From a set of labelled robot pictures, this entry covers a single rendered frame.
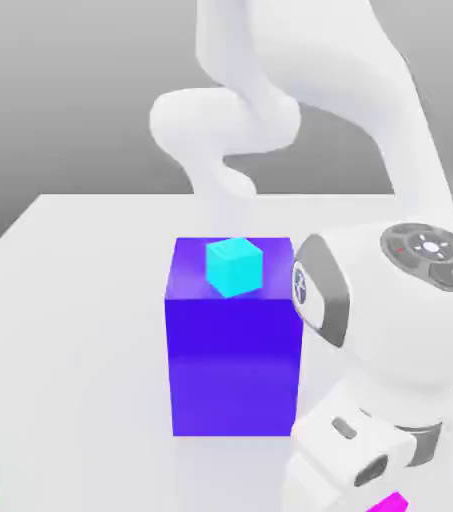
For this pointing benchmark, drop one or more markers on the large purple box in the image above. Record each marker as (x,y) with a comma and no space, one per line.
(232,360)

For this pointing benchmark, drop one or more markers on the small magenta cube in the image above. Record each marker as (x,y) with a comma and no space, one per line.
(390,504)

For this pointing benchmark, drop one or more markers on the small cyan cube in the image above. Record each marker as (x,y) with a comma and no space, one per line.
(232,266)

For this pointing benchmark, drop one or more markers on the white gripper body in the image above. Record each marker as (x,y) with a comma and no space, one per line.
(314,490)

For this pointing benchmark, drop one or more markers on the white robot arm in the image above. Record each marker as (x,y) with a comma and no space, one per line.
(402,320)

